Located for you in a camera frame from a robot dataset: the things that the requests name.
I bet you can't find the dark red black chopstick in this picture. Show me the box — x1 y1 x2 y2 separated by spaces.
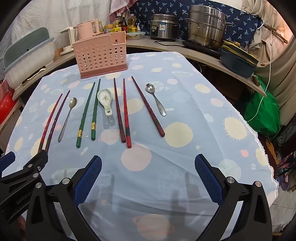
113 77 126 143

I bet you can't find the dark blue basin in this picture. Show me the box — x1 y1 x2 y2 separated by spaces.
220 50 257 79

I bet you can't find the steel rice cooker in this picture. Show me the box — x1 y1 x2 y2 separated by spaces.
150 14 181 40

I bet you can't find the white glass kettle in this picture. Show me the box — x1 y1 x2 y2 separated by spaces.
60 26 78 56

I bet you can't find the brown red chopstick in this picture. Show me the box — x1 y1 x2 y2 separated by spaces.
131 76 166 138

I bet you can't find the pink electric kettle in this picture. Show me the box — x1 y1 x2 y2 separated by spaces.
77 19 100 40

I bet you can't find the white wrinkled sheet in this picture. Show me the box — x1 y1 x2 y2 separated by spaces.
7 0 116 61

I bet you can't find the red plastic basin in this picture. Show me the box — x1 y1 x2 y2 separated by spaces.
0 93 18 123

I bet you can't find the dark speckled chopstick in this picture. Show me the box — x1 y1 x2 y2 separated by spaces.
45 90 70 152

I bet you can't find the short metal spoon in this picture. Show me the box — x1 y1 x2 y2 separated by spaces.
145 83 167 116

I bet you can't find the clear food container green lid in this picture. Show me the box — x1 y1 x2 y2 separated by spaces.
126 32 147 39

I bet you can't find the white ceramic soup spoon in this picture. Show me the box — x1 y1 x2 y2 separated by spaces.
97 89 114 116

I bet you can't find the green chopstick with gold band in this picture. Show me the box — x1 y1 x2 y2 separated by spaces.
91 78 101 141
76 82 96 148

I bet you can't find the cream plastic spoon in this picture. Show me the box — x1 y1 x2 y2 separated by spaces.
23 66 47 81

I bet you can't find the black induction cooker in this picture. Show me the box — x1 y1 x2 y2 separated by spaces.
182 40 222 58

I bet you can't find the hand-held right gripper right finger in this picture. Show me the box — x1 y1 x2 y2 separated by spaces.
195 154 273 241

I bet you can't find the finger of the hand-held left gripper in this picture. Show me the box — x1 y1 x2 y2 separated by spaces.
0 152 15 173
0 150 49 190

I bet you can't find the pink floral cloth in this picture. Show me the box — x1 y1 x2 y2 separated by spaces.
110 0 133 15

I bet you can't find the pink perforated utensil holder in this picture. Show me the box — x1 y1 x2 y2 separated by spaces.
72 31 128 79

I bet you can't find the white cable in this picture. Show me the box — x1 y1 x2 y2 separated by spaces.
246 30 273 123

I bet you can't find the yellow cooking oil bottle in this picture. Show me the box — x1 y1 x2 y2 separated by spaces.
127 14 137 33

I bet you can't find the bright red black chopstick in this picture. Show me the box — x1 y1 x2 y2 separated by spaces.
123 78 132 149

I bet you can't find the stainless steel steamer pot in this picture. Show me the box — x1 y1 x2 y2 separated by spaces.
184 5 234 50

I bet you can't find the blue floral cloth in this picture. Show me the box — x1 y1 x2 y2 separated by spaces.
129 0 264 47

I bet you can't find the pink plastic basket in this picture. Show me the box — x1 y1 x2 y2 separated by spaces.
0 79 12 102

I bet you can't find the green plastic bag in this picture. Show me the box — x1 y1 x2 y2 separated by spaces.
244 76 281 137

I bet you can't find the curved wooden counter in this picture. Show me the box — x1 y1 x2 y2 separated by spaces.
11 37 267 100

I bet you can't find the red speckled chopstick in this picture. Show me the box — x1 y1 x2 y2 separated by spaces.
38 93 63 153

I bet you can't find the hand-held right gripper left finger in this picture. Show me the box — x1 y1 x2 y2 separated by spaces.
26 155 102 241

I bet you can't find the blue planet print tablecloth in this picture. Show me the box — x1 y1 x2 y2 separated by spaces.
5 51 278 241

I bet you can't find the long thin metal spoon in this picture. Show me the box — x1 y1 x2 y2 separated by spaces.
58 97 78 143

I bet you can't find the beige cloth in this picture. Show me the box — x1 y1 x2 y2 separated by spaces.
240 0 296 112

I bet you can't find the brown wooden stick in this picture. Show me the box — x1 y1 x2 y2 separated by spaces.
262 22 288 44

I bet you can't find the white dish drainer teal lid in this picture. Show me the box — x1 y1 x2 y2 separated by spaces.
0 27 55 90

